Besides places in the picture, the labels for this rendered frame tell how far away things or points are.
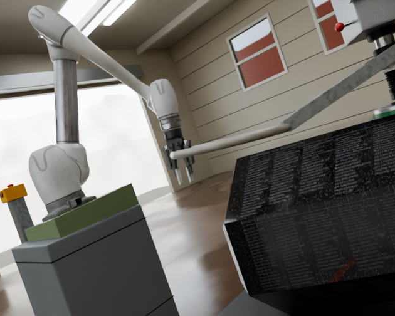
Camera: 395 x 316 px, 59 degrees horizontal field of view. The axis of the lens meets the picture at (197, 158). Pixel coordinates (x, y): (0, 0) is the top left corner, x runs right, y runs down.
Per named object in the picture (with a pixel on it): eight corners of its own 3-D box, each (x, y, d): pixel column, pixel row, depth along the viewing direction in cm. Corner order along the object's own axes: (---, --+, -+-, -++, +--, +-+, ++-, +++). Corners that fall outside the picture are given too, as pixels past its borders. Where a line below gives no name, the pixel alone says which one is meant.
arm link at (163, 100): (180, 111, 141) (180, 114, 154) (170, 74, 140) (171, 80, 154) (155, 118, 141) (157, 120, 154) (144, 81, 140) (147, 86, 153)
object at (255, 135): (286, 129, 158) (284, 123, 158) (301, 130, 110) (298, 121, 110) (184, 154, 167) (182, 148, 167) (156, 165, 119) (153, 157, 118)
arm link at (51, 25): (73, 18, 138) (83, 30, 152) (34, -9, 137) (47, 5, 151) (54, 45, 138) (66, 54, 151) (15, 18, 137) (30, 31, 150)
